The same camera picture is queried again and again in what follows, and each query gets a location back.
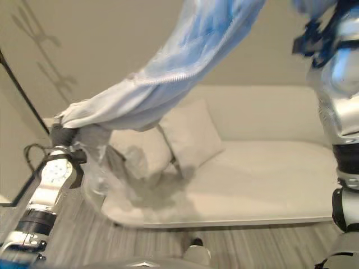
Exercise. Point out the left robot hand black cloth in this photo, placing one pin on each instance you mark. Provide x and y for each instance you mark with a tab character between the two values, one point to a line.
62	136

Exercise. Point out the right robot hand black cloth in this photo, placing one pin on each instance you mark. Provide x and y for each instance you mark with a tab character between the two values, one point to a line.
311	49

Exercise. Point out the light blue white garment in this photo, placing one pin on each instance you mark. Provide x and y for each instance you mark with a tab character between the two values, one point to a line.
168	70

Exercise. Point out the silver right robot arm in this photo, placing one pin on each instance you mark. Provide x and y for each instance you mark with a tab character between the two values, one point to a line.
340	117

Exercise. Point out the black clothes rack pole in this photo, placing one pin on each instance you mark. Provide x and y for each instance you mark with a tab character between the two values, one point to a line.
21	89

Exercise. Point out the small white sofa pillow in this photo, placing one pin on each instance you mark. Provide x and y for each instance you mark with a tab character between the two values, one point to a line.
146	157

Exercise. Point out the large white sofa pillow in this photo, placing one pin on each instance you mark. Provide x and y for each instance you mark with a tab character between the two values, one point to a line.
193	134

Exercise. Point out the white sofa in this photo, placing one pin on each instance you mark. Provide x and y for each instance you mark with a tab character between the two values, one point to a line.
266	173

